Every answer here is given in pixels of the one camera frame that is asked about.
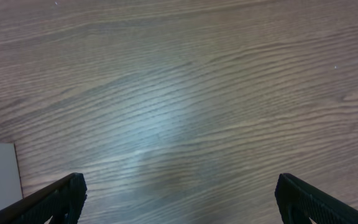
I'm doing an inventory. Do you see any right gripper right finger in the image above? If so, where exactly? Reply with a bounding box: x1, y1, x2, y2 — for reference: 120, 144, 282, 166
275, 173, 358, 224

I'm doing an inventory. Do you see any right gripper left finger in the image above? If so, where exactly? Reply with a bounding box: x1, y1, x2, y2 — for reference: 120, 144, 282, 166
0, 172, 87, 224

